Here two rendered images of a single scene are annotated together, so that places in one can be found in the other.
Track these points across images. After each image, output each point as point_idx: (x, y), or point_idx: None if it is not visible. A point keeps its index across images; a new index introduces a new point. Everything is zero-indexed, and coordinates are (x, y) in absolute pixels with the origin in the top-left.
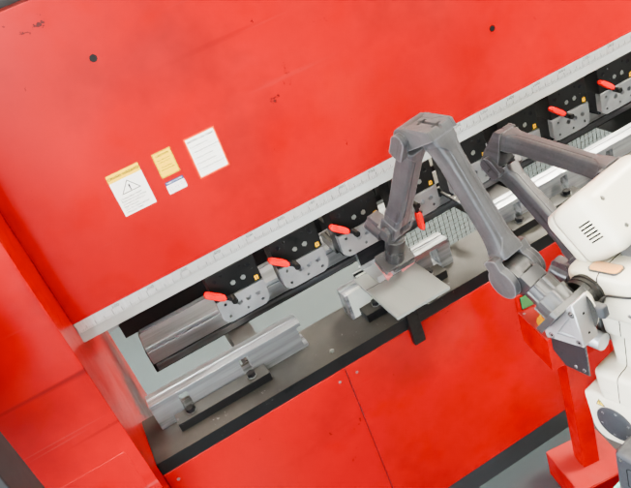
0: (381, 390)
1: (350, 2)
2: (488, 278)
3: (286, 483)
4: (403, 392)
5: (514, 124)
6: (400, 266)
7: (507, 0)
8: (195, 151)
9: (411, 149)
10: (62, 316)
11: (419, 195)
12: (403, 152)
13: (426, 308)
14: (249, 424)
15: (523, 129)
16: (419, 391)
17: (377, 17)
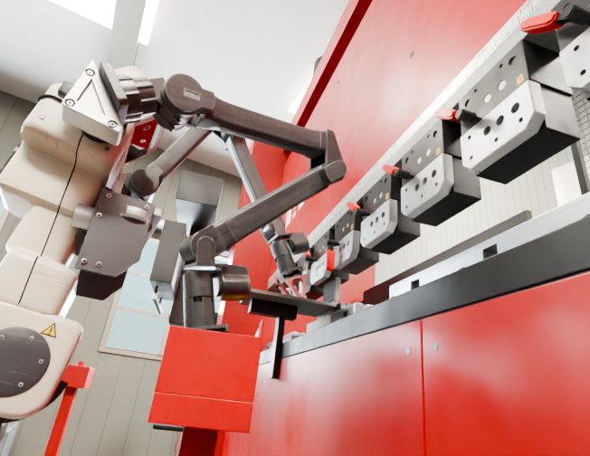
0: (259, 415)
1: (349, 91)
2: (312, 343)
3: (233, 446)
4: (261, 437)
5: (327, 129)
6: (280, 278)
7: (426, 17)
8: None
9: (219, 137)
10: (259, 265)
11: (344, 238)
12: (222, 141)
13: (250, 308)
14: None
15: (425, 158)
16: (263, 453)
17: (356, 93)
